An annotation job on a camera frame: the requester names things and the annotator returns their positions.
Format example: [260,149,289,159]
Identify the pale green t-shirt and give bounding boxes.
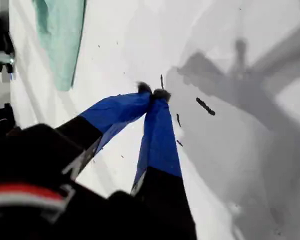
[31,0,87,92]

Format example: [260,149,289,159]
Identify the black and silver frame bracket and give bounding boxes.
[0,0,16,81]

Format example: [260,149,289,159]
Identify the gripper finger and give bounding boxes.
[130,89,198,240]
[56,82,153,180]

